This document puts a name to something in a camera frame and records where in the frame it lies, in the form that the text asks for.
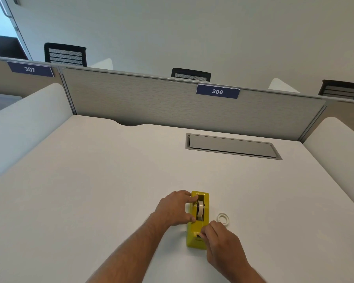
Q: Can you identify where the person's left forearm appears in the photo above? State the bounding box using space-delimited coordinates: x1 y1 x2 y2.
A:
86 214 169 283

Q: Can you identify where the person's left hand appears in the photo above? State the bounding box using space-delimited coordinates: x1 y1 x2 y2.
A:
152 190 199 230

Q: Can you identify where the person's right hand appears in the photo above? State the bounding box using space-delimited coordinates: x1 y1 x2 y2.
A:
199 220 251 276

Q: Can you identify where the black mesh office chair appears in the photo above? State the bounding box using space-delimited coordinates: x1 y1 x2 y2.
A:
44 42 87 67
318 80 354 101
171 68 212 82

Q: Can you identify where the grey fabric partition panel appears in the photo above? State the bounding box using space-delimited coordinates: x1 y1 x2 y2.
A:
60 66 328 142

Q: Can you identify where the yellow tape dispenser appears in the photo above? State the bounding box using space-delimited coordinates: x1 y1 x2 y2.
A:
186 190 210 250

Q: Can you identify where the glass door with metal frame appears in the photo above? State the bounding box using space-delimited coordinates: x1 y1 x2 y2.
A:
0 0 33 61

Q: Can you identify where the blue desk number sign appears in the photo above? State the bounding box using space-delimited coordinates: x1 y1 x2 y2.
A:
196 84 241 99
7 62 54 78

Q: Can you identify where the grey desk cable hatch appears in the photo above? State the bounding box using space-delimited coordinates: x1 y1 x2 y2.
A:
185 133 283 161

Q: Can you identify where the person's right forearm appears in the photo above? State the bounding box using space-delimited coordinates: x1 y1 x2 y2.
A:
226 262 268 283

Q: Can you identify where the clear tape roll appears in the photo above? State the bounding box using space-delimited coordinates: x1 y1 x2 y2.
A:
196 200 206 221

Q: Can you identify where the beige partition panel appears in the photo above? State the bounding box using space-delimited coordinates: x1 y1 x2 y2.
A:
301 100 354 142
0 56 66 99

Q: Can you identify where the white rounded side divider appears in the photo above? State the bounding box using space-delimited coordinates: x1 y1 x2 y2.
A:
302 117 354 216
90 58 114 70
267 78 301 94
0 83 74 187

